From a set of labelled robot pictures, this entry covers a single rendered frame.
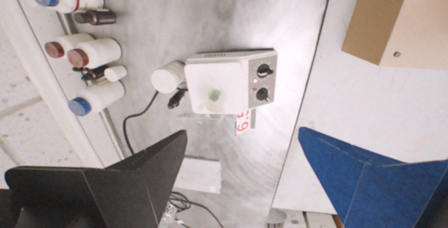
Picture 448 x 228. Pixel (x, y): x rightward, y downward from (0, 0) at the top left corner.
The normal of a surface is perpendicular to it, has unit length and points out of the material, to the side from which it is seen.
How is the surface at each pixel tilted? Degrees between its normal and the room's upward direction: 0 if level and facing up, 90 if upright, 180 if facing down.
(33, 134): 90
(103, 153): 90
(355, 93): 0
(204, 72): 0
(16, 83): 90
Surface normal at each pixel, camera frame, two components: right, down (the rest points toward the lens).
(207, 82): -0.14, 0.48
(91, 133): 0.99, 0.07
